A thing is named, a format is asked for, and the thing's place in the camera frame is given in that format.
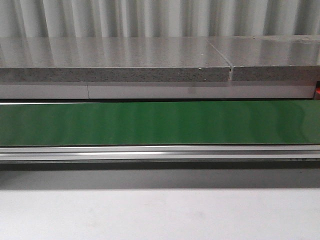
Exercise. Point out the grey pleated curtain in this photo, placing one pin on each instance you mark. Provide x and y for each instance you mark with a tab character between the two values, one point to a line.
158	18

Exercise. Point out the aluminium conveyor frame rail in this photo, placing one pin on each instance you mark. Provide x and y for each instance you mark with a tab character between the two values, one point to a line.
160	157

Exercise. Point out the green conveyor belt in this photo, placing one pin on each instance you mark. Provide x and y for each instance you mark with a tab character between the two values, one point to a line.
161	123

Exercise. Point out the grey stone counter slab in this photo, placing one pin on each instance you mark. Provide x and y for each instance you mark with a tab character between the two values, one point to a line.
110	60
270	58

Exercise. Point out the white cabinet panel under counter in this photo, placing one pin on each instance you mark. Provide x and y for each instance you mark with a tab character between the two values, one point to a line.
157	90

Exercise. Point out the grey stone counter slab left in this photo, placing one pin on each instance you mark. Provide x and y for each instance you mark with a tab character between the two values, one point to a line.
110	60

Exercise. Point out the grey stone counter slab right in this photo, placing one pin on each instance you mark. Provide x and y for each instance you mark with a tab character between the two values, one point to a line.
270	58

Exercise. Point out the red object at right edge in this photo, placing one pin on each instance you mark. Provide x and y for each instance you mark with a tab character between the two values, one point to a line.
317	91

